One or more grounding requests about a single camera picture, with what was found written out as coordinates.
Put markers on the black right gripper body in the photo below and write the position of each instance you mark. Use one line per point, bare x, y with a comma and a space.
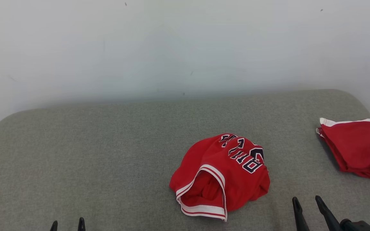
356, 226

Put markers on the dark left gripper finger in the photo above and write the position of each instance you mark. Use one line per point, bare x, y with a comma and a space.
81, 225
54, 226

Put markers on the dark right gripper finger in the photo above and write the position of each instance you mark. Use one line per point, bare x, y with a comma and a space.
329, 219
300, 218

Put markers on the red basketball jersey black print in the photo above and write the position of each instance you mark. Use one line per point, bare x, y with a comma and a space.
236, 179

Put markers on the red basketball shorts white stripe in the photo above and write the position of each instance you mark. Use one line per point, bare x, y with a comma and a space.
355, 147

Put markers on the grey fabric sofa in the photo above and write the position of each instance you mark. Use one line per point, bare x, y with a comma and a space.
108, 160

